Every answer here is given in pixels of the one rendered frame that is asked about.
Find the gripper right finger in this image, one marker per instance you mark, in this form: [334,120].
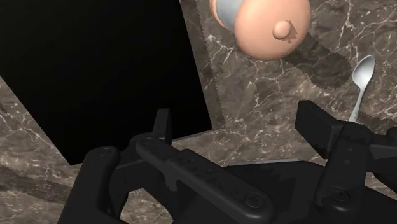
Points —
[344,155]

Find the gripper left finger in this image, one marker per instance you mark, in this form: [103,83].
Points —
[198,173]

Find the silver spoon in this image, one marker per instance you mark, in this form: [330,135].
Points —
[364,73]

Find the black robot stand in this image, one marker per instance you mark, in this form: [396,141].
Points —
[93,77]

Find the peach round vessel with knob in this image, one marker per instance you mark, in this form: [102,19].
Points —
[260,37]

